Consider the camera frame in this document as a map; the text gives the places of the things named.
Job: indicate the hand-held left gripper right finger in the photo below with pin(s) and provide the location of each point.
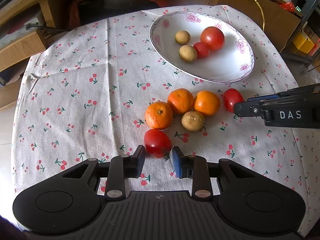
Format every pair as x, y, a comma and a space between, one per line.
177, 162

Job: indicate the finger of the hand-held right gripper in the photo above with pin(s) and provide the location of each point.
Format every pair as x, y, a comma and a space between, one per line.
295, 93
247, 110

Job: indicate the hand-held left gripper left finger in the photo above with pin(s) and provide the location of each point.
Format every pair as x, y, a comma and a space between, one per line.
138, 163

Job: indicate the oblong red tomato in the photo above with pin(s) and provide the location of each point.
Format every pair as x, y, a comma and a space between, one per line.
231, 98

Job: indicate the red tomato with stem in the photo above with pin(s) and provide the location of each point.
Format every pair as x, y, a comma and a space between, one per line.
158, 143

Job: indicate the orange mandarin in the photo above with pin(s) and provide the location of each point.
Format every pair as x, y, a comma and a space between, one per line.
180, 101
206, 102
159, 115

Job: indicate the brown longan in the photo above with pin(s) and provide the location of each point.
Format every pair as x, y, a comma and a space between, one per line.
192, 121
188, 53
182, 37

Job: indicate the white floral bowl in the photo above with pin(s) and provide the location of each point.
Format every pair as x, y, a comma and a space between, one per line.
220, 65

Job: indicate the small round red tomato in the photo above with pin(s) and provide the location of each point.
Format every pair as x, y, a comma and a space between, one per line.
201, 50

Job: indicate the large red tomato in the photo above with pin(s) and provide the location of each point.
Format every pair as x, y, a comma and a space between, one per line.
212, 38

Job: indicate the yellow boxes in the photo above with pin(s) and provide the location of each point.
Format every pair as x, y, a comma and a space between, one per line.
303, 42

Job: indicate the brown cardboard box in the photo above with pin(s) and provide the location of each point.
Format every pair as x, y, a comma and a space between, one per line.
250, 30

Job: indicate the black metal rack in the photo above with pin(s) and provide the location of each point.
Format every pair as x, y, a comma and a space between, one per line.
311, 10

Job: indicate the red packet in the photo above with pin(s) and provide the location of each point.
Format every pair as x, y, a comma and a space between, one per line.
288, 7

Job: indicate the cherry print tablecloth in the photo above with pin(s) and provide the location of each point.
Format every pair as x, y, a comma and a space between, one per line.
87, 92

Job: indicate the black padded seat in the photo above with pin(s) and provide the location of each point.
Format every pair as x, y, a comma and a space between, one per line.
117, 10

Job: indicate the wooden television stand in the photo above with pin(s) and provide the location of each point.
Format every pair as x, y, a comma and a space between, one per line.
22, 50

